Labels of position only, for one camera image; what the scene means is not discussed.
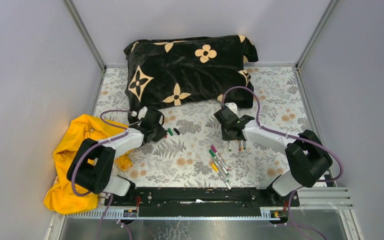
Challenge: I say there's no yellow cloth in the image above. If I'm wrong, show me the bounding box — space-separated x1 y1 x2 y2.
43 114 124 215

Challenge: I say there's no black floral pillow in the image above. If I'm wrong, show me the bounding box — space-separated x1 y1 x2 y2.
123 34 259 112

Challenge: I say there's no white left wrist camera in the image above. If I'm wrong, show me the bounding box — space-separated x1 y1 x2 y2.
131 106 148 120

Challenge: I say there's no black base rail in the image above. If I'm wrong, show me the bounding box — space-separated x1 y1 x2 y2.
104 187 300 218

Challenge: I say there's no green pen cap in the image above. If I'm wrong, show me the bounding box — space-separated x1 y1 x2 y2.
167 128 174 136

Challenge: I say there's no yellow cap marker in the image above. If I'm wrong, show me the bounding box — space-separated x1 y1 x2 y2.
211 163 232 190

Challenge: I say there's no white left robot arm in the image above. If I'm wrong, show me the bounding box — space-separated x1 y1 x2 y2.
66 107 167 206

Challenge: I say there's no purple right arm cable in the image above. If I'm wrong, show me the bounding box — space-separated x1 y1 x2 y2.
221 85 345 240

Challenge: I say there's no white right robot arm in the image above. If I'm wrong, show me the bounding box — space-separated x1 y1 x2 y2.
214 106 333 206

